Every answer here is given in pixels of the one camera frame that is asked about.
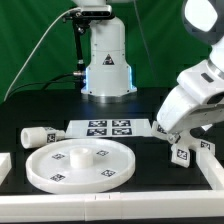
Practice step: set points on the white front fence rail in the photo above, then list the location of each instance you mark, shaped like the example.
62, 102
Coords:
112, 206

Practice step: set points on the white round table top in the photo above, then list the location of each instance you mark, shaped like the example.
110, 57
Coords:
80, 166

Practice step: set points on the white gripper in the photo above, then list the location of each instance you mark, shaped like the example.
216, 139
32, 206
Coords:
197, 100

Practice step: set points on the white fiducial marker sheet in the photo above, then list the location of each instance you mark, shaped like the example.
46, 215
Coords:
108, 128

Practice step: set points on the white left fence rail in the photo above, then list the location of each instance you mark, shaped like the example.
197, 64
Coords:
5, 166

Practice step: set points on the white right fence rail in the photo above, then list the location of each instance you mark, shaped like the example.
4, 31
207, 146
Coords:
210, 168

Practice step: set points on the white fence rail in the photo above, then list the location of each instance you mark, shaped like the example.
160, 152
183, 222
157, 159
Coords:
112, 206
210, 168
5, 166

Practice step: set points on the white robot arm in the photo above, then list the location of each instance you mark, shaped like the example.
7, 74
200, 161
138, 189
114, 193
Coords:
108, 76

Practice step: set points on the white cross-shaped table base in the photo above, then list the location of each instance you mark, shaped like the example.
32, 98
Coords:
181, 149

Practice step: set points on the black camera on stand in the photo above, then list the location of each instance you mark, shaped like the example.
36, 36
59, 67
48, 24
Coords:
81, 18

